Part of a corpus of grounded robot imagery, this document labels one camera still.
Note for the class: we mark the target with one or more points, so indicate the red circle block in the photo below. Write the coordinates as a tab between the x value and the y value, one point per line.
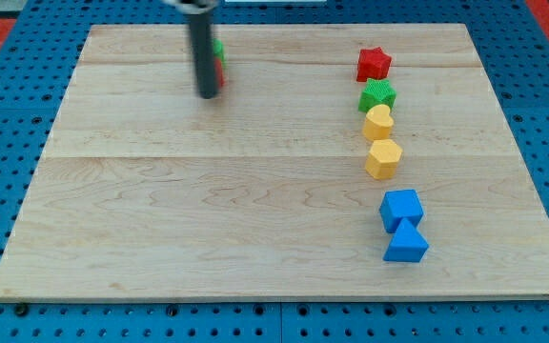
219	73

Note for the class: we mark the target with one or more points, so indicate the green star block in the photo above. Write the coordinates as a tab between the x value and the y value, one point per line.
377	92

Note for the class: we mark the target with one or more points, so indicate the green circle block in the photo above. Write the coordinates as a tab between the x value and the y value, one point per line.
218	51

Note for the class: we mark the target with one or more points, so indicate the red star block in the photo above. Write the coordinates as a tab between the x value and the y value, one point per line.
373	64

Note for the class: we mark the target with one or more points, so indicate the yellow hexagon block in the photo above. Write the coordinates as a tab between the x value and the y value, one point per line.
383	158

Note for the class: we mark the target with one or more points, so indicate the yellow heart block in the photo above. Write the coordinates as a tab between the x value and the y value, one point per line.
378	123

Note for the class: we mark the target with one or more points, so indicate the blue cube block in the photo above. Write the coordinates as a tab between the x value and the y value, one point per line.
400	204

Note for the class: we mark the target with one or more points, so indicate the light wooden board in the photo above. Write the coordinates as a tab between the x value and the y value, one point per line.
147	193

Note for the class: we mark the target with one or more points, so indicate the blue triangle block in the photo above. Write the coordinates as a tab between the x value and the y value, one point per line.
407	244

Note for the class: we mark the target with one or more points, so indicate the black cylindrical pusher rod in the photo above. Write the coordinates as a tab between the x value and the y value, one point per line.
198	14

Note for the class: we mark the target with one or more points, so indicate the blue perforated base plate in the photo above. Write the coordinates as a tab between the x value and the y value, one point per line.
36	63

